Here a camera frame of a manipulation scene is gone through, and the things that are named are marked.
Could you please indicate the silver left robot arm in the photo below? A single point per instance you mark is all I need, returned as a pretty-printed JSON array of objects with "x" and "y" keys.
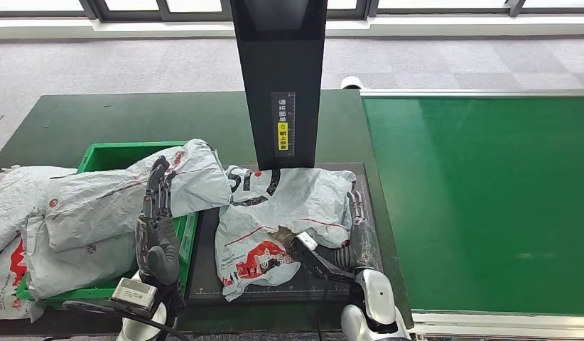
[{"x": 141, "y": 327}]

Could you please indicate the grey plastic parcel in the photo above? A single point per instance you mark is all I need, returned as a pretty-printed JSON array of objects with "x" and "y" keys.
[{"x": 75, "y": 268}]

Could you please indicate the white window sill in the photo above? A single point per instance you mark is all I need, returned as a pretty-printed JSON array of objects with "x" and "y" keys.
[{"x": 414, "y": 27}]

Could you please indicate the aluminium conveyor frame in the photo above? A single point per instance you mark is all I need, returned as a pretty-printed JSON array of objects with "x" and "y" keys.
[{"x": 508, "y": 325}]

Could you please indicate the green conveyor belt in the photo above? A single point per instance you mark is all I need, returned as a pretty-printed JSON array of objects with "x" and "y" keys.
[{"x": 485, "y": 188}]

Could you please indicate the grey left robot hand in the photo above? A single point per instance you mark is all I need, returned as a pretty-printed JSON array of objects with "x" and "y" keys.
[{"x": 158, "y": 244}]

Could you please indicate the large white printed parcel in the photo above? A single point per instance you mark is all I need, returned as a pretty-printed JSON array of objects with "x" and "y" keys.
[{"x": 282, "y": 207}]

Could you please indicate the green plastic crate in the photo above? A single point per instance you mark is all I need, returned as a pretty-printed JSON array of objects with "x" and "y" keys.
[{"x": 108, "y": 155}]

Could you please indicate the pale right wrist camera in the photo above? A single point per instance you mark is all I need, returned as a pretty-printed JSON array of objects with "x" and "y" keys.
[{"x": 315, "y": 259}]

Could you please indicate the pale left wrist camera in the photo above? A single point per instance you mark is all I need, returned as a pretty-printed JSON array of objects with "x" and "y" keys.
[{"x": 134, "y": 294}]

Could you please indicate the grey parcel with red print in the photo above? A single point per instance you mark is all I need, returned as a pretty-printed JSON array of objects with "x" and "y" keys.
[{"x": 108, "y": 207}]

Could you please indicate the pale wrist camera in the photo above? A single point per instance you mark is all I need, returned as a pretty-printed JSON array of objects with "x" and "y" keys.
[
  {"x": 134, "y": 294},
  {"x": 315, "y": 259}
]

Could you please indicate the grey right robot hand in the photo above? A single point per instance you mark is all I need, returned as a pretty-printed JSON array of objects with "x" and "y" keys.
[{"x": 365, "y": 249}]

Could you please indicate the plain white woven sack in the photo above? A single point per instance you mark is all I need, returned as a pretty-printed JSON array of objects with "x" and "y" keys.
[{"x": 14, "y": 197}]

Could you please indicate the dark window frame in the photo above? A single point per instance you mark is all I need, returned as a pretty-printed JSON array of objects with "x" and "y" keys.
[{"x": 132, "y": 12}]

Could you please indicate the black and yellow label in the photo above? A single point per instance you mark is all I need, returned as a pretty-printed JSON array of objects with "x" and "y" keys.
[{"x": 283, "y": 124}]

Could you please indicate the white sack with red print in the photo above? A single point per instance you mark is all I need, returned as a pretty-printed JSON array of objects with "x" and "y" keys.
[{"x": 5, "y": 282}]

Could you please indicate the white conveyor roller end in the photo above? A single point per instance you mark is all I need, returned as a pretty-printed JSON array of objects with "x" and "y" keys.
[{"x": 352, "y": 83}]

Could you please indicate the black inbound scanner machine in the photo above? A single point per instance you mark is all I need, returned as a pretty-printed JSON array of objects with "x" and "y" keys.
[{"x": 280, "y": 70}]

